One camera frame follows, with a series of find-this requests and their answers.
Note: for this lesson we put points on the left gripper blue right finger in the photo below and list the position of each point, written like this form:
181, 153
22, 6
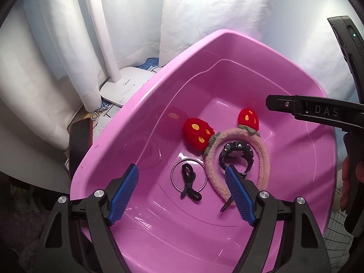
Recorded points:
240, 194

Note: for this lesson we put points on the white desk lamp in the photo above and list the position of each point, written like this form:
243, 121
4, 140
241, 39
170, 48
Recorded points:
123, 83

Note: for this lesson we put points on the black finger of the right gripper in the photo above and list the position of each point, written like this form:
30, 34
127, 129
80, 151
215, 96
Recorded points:
312, 110

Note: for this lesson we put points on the white sheer curtain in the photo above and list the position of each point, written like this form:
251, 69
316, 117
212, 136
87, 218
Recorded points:
52, 63

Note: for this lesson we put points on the black white grid cloth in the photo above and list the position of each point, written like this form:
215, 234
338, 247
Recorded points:
336, 238

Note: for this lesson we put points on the thin silver bangle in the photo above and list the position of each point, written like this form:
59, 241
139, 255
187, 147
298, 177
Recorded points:
201, 176

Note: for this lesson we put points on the pink plastic basin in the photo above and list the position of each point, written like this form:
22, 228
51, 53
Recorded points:
174, 128

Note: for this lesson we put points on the right hand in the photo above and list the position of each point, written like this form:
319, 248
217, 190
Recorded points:
346, 184

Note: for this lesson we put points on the pink strawberry plush headband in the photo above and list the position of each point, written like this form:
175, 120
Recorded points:
201, 137

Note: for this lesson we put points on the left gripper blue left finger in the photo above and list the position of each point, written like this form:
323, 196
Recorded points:
119, 192

